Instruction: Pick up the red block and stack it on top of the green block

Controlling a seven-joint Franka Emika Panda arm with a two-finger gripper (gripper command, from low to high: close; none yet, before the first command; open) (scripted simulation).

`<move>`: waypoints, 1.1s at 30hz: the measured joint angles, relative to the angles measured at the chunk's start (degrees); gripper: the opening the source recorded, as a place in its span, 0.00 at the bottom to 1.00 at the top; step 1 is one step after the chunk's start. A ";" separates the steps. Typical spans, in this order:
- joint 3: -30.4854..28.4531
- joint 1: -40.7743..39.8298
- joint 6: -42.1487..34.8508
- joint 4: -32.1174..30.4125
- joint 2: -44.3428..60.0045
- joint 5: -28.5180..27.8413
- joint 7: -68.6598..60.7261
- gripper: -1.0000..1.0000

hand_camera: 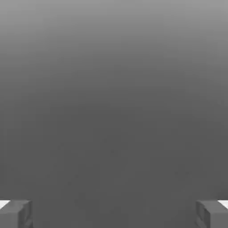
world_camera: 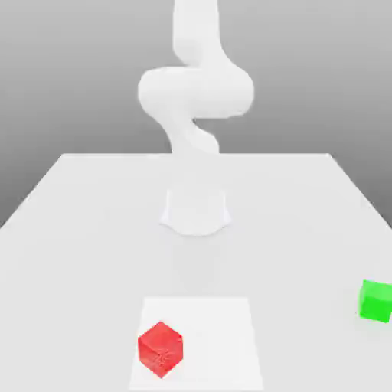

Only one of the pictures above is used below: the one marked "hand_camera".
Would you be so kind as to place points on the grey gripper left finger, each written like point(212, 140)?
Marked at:
point(14, 213)

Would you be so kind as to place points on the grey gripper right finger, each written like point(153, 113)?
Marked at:
point(213, 213)

